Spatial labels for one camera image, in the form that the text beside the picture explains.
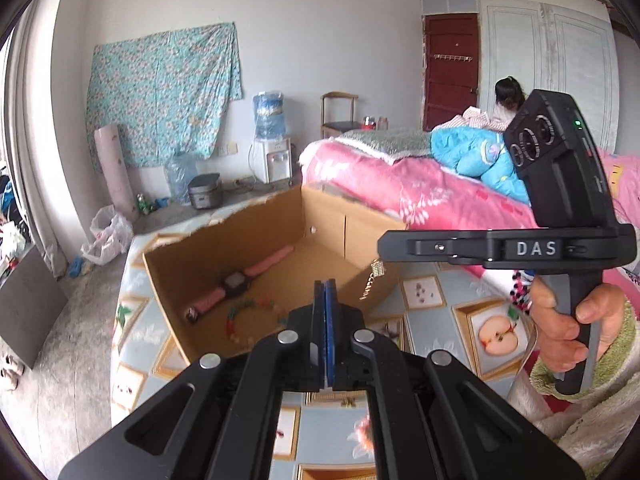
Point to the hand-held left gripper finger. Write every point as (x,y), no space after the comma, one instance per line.
(330,330)
(319,320)

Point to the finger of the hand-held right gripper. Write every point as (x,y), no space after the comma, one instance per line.
(430,245)

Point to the pink wrist watch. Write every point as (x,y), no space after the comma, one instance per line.
(237,282)

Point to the cardboard box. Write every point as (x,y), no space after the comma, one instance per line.
(330,225)

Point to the person's right forearm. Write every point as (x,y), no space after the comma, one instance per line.
(600,420)

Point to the person's right hand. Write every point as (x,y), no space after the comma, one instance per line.
(550,330)

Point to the pink floral blanket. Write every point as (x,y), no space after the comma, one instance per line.
(380,180)

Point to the fruit print tablecloth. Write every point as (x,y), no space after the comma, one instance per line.
(430,330)

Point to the light blue quilt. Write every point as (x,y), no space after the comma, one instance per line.
(470,155)

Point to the grey knitted throw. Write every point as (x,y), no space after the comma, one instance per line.
(385,142)

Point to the striped cloth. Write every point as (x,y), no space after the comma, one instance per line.
(475,117)

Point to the white wardrobe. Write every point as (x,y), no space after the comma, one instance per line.
(550,40)

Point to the wooden chair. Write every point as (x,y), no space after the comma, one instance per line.
(340,127)

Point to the dark red door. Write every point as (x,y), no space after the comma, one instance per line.
(450,90)

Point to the white water dispenser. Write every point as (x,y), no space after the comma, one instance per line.
(272,160)

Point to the door hook rack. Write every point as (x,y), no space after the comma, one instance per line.
(452,57)

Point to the grey rice cooker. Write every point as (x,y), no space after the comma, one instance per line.
(205,192)

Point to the empty clear water jug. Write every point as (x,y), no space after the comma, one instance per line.
(180,180)

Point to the green bottles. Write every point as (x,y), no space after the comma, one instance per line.
(144,205)

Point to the white plastic bag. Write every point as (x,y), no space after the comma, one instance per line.
(107,237)

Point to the blue slippers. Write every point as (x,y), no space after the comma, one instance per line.
(76,267)

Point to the pink rolled mat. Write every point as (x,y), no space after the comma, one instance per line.
(115,170)

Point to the grey board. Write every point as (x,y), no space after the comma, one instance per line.
(30,305)

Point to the white shoe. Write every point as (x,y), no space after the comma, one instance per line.
(14,366)
(9,382)

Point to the pile of clothes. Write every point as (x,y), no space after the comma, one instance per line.
(10,220)

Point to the grey curtain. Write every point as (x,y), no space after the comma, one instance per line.
(35,135)

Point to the teal floral wall cloth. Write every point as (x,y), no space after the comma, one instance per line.
(160,90)

